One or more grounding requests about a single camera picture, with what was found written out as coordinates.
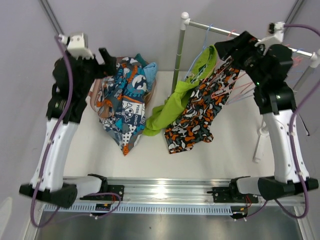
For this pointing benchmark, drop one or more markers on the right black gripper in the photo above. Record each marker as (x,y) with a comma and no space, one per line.
(245,44)

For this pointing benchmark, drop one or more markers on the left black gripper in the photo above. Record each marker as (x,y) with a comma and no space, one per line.
(104,70)

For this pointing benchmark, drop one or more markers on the teal green shorts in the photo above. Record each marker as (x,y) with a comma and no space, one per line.
(142,61)

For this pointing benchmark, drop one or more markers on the light blue shorts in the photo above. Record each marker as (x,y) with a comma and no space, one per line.
(150,72)

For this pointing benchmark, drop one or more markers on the orange blue patterned shorts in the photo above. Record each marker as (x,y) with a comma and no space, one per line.
(120,103)

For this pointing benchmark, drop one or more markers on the light blue hanger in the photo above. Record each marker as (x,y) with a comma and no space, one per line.
(202,50)
(245,95)

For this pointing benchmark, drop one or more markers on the orange grey camouflage shorts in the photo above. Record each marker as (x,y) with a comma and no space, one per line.
(193,125)

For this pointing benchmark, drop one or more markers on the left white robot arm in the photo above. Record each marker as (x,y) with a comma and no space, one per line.
(73,80)

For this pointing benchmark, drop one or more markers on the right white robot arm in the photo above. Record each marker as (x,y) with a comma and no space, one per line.
(277,105)

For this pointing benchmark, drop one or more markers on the lime green shorts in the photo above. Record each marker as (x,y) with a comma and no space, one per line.
(164,115)

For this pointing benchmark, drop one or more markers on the pink translucent plastic basin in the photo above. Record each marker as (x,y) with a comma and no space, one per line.
(150,92)

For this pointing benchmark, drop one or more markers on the metal clothes rack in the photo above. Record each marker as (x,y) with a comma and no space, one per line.
(263,133)

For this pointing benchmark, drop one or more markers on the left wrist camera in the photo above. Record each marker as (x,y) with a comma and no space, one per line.
(77,45)

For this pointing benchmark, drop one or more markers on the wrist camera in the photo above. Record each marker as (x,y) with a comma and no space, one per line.
(275,35)
(77,45)

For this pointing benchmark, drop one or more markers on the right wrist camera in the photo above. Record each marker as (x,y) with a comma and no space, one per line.
(275,35)

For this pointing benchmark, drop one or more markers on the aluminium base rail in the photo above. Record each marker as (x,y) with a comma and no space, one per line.
(160,191)

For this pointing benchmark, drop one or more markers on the slotted cable duct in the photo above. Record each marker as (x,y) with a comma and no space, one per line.
(136,208)

